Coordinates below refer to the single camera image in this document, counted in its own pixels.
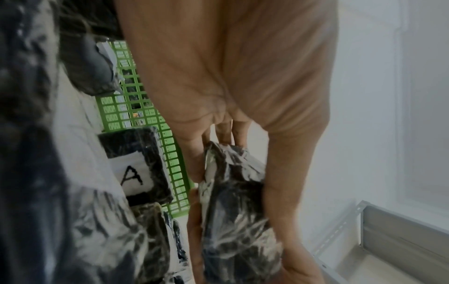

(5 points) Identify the black packet labelled A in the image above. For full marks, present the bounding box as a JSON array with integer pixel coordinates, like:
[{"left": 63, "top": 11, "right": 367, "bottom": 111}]
[{"left": 198, "top": 140, "right": 284, "bottom": 284}]

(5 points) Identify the person's left hand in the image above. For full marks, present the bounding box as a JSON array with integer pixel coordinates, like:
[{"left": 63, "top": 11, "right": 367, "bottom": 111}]
[{"left": 113, "top": 0, "right": 339, "bottom": 200}]

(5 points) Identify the pile of black packets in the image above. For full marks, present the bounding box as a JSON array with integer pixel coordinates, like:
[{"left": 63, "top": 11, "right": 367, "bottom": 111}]
[{"left": 0, "top": 0, "right": 192, "bottom": 284}]

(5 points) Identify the green plastic mesh basket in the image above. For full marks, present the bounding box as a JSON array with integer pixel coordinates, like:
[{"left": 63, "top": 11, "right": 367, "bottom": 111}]
[{"left": 94, "top": 40, "right": 196, "bottom": 216}]

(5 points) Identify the person's right hand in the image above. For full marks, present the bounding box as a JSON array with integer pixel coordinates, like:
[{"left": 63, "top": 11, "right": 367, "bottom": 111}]
[{"left": 187, "top": 189, "right": 327, "bottom": 284}]

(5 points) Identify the grey metal rack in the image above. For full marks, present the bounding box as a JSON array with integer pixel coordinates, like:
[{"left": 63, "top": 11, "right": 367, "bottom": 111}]
[{"left": 311, "top": 199, "right": 449, "bottom": 284}]

